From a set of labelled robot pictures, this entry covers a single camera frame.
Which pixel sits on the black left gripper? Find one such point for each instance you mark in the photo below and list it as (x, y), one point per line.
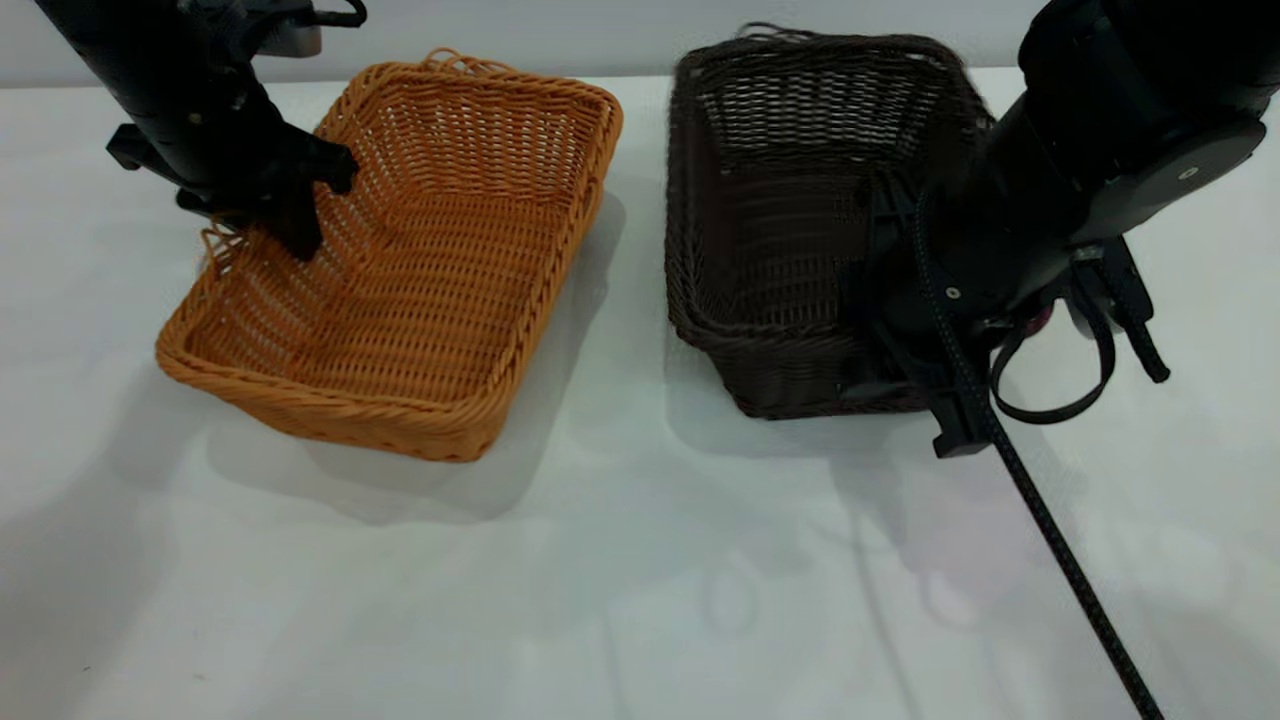
(220, 150)

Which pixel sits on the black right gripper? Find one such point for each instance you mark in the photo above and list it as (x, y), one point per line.
(952, 405)

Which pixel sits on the dark brown woven wicker basket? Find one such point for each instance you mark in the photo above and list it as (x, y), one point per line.
(770, 250)

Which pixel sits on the orange-tan woven wicker basket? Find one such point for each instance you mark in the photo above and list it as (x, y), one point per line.
(430, 300)

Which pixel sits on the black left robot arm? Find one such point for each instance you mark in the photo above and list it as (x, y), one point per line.
(140, 60)

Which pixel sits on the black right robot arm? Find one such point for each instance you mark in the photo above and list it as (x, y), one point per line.
(1120, 90)

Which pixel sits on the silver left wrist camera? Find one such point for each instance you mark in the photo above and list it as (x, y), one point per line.
(295, 42)

